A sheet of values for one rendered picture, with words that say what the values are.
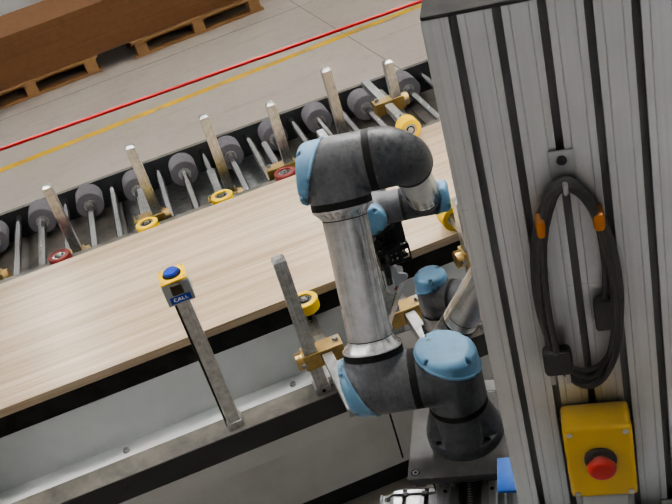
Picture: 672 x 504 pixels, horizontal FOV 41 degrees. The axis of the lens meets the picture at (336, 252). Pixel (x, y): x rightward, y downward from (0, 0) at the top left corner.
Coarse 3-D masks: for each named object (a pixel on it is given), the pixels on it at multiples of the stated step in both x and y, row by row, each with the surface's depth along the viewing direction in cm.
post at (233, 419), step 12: (180, 312) 226; (192, 312) 227; (192, 324) 229; (192, 336) 231; (204, 336) 232; (204, 348) 233; (204, 360) 235; (216, 360) 240; (204, 372) 239; (216, 372) 238; (216, 384) 240; (228, 396) 243; (228, 408) 245; (228, 420) 247; (240, 420) 247
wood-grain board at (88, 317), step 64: (256, 192) 317; (128, 256) 302; (192, 256) 291; (256, 256) 281; (320, 256) 272; (0, 320) 288; (64, 320) 278; (128, 320) 269; (0, 384) 259; (64, 384) 251
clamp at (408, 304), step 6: (402, 300) 249; (408, 300) 248; (402, 306) 247; (408, 306) 246; (414, 306) 246; (396, 312) 245; (402, 312) 245; (420, 312) 247; (396, 318) 246; (402, 318) 246; (420, 318) 248; (396, 324) 247; (402, 324) 247
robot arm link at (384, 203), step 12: (372, 192) 204; (384, 192) 202; (396, 192) 201; (372, 204) 200; (384, 204) 201; (396, 204) 200; (372, 216) 199; (384, 216) 200; (396, 216) 201; (372, 228) 201; (384, 228) 201
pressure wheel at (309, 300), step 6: (300, 294) 257; (306, 294) 257; (312, 294) 256; (300, 300) 255; (306, 300) 255; (312, 300) 253; (318, 300) 255; (306, 306) 252; (312, 306) 252; (318, 306) 255; (306, 312) 253; (312, 312) 253
